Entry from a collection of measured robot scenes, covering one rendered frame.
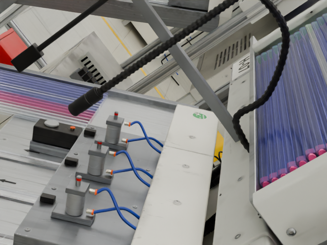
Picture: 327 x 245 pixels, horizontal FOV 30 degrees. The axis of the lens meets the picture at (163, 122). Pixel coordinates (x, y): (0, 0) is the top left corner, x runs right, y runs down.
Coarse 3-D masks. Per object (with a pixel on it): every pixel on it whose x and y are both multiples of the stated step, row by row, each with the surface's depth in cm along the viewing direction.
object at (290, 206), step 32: (320, 0) 109; (256, 96) 90; (256, 128) 78; (256, 160) 69; (320, 160) 57; (256, 192) 60; (288, 192) 57; (320, 192) 57; (288, 224) 58; (320, 224) 58
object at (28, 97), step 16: (0, 80) 125; (16, 80) 126; (32, 80) 128; (48, 80) 130; (0, 96) 117; (16, 96) 119; (32, 96) 120; (48, 96) 122; (64, 96) 123; (0, 112) 112; (16, 112) 112; (32, 112) 113; (48, 112) 114; (64, 112) 116; (96, 112) 120
